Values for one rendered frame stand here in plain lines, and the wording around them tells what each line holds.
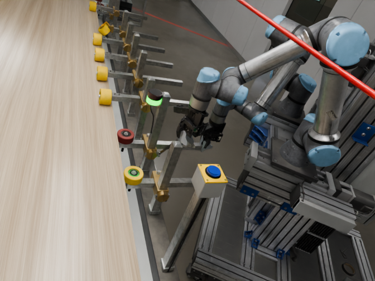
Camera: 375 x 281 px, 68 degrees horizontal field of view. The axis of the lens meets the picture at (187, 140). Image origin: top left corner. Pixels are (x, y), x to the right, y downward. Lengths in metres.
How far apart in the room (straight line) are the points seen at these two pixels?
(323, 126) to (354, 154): 0.49
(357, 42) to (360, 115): 0.56
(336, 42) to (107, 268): 0.95
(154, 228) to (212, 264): 0.67
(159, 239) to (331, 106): 0.84
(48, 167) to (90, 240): 0.34
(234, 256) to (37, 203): 1.30
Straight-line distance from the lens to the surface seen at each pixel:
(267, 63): 1.14
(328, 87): 1.08
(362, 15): 4.09
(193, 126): 1.09
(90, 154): 1.21
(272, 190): 1.47
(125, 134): 1.33
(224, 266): 1.87
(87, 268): 0.92
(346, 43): 1.01
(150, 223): 1.28
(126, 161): 1.61
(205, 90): 1.03
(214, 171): 0.78
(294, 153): 1.35
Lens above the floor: 1.72
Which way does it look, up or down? 35 degrees down
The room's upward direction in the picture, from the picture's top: 21 degrees clockwise
